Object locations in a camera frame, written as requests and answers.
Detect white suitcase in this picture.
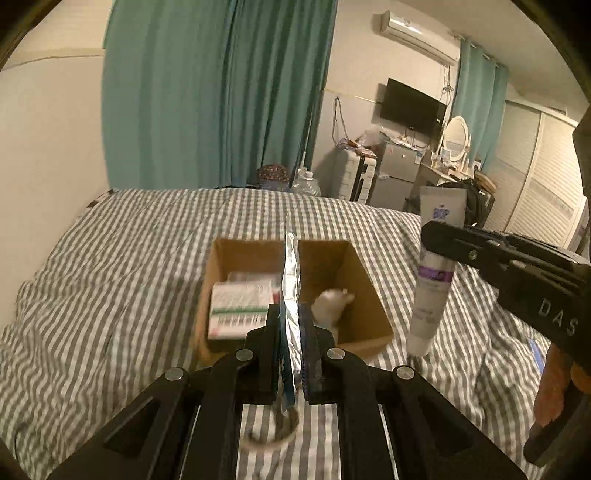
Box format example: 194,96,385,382
331,147,377,204

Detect white purple cream tube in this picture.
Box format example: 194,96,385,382
406,186,467,357

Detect small white plush toy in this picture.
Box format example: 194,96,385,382
311,289,355,342

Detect white wardrobe doors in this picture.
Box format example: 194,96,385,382
485,100,586,251

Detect dark patterned hat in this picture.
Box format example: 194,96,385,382
256,164,290,192

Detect black bag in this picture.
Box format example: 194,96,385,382
447,179,495,229

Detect silver foil blister pack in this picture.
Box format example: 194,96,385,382
280,213,303,410

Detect grey mini fridge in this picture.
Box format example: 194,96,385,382
369,141,421,211

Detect white tape roll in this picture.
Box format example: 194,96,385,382
240,406,300,453

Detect white wall air conditioner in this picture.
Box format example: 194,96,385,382
380,10,461,66

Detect brown cardboard box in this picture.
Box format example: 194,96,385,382
192,237,396,370

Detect teal curtain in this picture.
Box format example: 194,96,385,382
452,38,509,167
101,1,338,189

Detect green white medicine box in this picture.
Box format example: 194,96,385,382
207,271,280,341

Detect black wall television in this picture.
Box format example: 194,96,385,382
380,79,447,137

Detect clear water jug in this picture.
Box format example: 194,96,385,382
290,168,322,197

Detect oval white vanity mirror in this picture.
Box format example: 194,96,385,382
439,116,471,163

